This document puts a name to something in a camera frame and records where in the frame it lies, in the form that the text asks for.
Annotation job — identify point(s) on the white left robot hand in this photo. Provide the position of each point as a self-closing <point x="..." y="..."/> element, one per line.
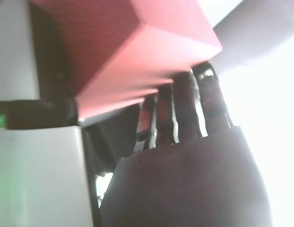
<point x="184" y="184"/>

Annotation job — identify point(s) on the red cube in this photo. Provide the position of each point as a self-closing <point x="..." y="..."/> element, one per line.
<point x="137" y="47"/>

